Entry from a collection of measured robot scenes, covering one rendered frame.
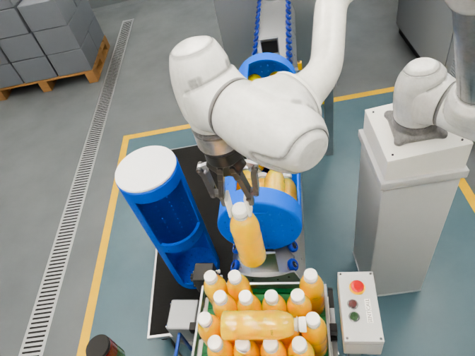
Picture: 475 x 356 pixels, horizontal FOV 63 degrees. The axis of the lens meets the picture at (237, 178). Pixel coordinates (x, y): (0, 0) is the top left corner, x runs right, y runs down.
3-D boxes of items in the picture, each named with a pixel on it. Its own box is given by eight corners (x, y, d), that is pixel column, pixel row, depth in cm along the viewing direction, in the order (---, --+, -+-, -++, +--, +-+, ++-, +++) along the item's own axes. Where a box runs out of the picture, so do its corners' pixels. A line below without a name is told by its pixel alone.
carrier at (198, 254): (165, 275, 234) (201, 298, 220) (101, 181, 171) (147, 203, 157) (193, 240, 248) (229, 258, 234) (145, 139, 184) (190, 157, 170)
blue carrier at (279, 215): (298, 99, 196) (293, 47, 175) (305, 249, 138) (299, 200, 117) (242, 104, 201) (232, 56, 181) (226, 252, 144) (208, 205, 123)
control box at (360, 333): (370, 287, 120) (372, 270, 112) (381, 354, 107) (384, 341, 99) (336, 287, 122) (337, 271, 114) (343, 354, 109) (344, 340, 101)
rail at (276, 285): (323, 285, 128) (323, 281, 126) (324, 287, 128) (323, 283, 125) (206, 287, 136) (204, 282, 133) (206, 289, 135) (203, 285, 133)
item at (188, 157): (232, 151, 318) (228, 138, 307) (245, 336, 216) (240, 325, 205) (170, 162, 323) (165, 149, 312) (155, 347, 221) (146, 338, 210)
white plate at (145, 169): (102, 178, 170) (102, 180, 171) (145, 200, 156) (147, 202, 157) (144, 138, 183) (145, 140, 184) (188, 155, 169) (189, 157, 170)
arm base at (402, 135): (429, 97, 152) (430, 86, 148) (449, 138, 138) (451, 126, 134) (380, 107, 156) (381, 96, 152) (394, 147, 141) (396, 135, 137)
